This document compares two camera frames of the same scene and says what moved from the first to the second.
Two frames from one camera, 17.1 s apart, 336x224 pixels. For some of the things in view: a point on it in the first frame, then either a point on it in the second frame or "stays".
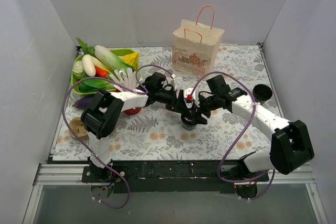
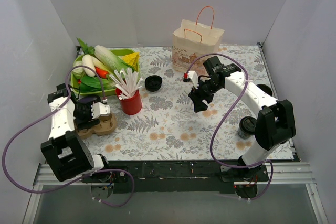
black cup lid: [190, 118] → [248, 125]
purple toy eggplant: [82, 103] stays
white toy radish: [88, 65] stays
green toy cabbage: [77, 70] stays
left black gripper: [180, 104] → [85, 123]
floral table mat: [156, 133] stays
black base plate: [158, 177] stays
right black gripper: [202, 104] → [199, 97]
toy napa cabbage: [109, 61] stays
